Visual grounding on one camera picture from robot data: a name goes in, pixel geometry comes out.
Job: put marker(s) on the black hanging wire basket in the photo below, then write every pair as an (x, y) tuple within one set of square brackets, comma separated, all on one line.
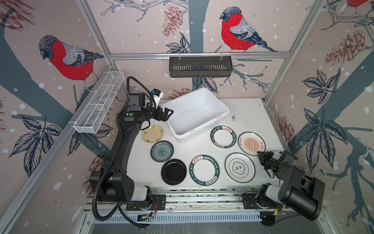
[(200, 67)]

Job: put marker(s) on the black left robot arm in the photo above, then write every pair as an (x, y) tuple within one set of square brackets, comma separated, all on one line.
[(111, 183)]

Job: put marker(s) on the white plastic bin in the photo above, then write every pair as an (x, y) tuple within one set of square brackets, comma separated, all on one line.
[(195, 113)]

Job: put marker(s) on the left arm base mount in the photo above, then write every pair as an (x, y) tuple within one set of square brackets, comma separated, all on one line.
[(153, 203)]

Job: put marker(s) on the white plate thin green rim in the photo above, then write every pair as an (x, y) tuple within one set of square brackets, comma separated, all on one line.
[(240, 168)]

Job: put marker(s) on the teal patterned small plate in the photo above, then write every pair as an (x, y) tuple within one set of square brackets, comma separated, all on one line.
[(162, 151)]

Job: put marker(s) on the large green rimmed plate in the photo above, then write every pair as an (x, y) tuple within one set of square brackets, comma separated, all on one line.
[(204, 170)]

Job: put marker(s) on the green rimmed white plate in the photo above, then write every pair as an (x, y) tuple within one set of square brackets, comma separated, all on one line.
[(223, 137)]

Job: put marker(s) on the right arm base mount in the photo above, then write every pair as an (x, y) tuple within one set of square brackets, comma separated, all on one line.
[(251, 200)]

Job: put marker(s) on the white mesh wall shelf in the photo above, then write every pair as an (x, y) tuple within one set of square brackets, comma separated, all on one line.
[(94, 113)]

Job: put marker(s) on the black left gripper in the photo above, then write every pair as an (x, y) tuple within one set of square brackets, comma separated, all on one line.
[(158, 116)]

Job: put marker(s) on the yellow translucent plate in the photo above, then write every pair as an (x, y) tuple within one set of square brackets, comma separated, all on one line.
[(153, 134)]

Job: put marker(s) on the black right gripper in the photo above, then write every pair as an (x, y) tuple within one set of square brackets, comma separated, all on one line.
[(264, 156)]

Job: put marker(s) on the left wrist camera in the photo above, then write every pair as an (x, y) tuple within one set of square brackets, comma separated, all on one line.
[(157, 96)]

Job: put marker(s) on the black round plate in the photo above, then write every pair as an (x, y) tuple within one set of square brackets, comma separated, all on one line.
[(173, 172)]

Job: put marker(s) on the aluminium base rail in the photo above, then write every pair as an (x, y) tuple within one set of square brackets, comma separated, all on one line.
[(206, 199)]

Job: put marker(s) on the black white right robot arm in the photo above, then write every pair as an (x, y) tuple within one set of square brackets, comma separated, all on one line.
[(296, 190)]

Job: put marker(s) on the orange sunburst white plate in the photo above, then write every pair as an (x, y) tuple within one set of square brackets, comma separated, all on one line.
[(251, 143)]

